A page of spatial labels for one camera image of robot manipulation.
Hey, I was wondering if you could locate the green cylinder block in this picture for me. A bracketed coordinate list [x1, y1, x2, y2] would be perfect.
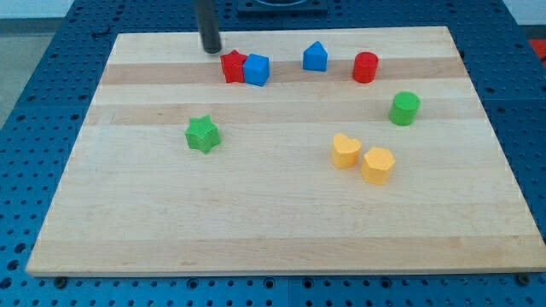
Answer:
[388, 91, 421, 126]

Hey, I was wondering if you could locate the blue cube block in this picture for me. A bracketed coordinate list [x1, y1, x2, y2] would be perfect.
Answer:
[243, 54, 270, 86]

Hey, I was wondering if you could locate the yellow hexagon block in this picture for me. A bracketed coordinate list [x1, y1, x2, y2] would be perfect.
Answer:
[361, 147, 396, 185]

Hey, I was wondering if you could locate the red cylinder block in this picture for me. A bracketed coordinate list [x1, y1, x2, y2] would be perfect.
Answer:
[352, 52, 379, 84]

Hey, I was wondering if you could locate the green star block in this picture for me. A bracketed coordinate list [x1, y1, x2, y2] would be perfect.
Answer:
[184, 115, 221, 154]

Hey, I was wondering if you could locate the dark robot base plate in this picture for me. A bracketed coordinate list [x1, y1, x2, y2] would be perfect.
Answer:
[236, 0, 328, 15]

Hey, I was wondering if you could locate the blue triangle block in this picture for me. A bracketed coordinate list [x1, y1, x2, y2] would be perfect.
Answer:
[302, 41, 328, 72]

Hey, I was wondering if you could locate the light wooden board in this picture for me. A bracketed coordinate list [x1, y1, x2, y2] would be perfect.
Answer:
[26, 26, 545, 277]

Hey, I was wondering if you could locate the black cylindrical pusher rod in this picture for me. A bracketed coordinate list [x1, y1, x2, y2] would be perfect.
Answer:
[194, 0, 222, 54]

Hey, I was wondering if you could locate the yellow heart block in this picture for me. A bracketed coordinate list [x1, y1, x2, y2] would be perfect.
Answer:
[331, 133, 362, 169]

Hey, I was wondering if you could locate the red star block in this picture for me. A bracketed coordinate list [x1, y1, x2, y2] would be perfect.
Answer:
[220, 49, 247, 83]

